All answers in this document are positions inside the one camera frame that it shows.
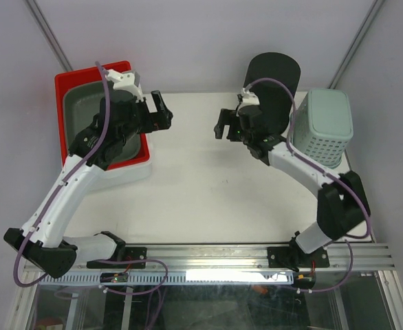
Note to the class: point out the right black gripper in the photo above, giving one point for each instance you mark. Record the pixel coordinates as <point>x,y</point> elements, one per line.
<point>227,117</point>

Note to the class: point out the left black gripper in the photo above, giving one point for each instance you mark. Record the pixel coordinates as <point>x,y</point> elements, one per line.
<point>156,121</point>

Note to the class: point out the large black plastic bucket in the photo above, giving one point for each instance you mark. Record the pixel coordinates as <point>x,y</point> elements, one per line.
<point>274,100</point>

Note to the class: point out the grey plastic tray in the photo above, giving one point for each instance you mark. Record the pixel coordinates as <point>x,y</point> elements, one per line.
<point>80,104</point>

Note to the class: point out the red plastic tray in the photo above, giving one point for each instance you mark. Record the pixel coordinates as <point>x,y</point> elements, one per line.
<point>63,83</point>

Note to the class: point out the teal perforated plastic basket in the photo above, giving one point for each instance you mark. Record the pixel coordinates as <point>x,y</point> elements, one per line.
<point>323,126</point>

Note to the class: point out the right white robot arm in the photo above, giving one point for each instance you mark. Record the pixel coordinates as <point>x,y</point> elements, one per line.
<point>341,201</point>

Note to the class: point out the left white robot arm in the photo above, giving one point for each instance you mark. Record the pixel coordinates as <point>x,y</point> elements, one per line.
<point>41,240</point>

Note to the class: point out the white plastic bin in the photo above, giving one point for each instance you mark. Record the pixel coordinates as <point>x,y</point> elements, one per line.
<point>134,164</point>

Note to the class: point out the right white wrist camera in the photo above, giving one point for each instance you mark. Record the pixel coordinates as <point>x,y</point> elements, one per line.
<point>247,98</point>

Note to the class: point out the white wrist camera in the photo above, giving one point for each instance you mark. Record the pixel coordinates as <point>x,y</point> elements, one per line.
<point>128,81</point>
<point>247,98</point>

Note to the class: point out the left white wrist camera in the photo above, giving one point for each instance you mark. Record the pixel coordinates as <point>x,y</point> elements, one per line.
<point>128,81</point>

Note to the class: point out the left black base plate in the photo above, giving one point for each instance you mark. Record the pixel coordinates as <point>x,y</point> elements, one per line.
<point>128,256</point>

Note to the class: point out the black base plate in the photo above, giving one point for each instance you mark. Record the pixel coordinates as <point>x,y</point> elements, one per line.
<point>128,256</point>
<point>294,258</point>

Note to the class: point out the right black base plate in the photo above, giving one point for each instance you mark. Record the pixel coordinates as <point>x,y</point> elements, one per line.
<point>294,258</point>

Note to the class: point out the white slotted cable duct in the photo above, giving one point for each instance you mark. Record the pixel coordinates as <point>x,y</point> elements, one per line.
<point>190,277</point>

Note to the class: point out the left aluminium frame post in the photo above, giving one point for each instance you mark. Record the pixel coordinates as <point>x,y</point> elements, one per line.
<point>48,34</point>

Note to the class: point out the aluminium frame post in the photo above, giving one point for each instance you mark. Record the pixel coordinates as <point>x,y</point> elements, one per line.
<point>363,30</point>
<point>48,34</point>

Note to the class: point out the aluminium mounting rail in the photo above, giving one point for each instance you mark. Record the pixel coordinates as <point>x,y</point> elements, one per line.
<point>366,257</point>

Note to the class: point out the right aluminium frame post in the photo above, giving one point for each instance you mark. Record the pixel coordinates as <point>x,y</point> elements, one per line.
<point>363,30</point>

